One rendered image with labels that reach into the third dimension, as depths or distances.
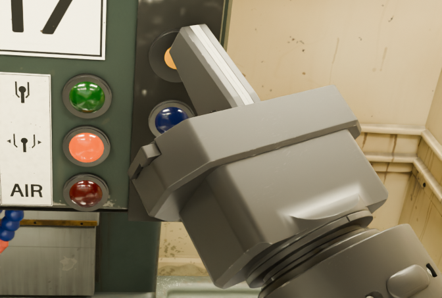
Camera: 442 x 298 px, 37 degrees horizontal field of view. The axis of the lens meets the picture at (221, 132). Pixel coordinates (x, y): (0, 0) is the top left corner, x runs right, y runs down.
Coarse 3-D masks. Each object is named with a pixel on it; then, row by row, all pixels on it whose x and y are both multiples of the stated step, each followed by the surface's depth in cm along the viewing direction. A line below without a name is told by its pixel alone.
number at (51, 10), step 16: (0, 0) 34; (16, 0) 34; (32, 0) 34; (48, 0) 34; (64, 0) 34; (80, 0) 34; (0, 16) 34; (16, 16) 34; (32, 16) 34; (48, 16) 34; (64, 16) 34; (80, 16) 34; (0, 32) 34; (16, 32) 34; (32, 32) 35; (48, 32) 35; (64, 32) 35; (80, 32) 35
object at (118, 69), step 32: (128, 0) 34; (224, 0) 35; (128, 32) 35; (224, 32) 37; (0, 64) 35; (32, 64) 36; (64, 64) 36; (96, 64) 36; (128, 64) 36; (128, 96) 37; (64, 128) 38; (128, 128) 38; (64, 160) 39; (128, 160) 39; (128, 192) 40
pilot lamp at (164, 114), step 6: (168, 108) 37; (174, 108) 37; (162, 114) 37; (168, 114) 37; (174, 114) 37; (180, 114) 37; (186, 114) 38; (156, 120) 38; (162, 120) 37; (168, 120) 37; (174, 120) 37; (180, 120) 37; (156, 126) 38; (162, 126) 38; (168, 126) 38; (162, 132) 38
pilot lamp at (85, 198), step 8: (80, 184) 39; (88, 184) 39; (96, 184) 39; (72, 192) 39; (80, 192) 39; (88, 192) 39; (96, 192) 39; (72, 200) 39; (80, 200) 39; (88, 200) 39; (96, 200) 40
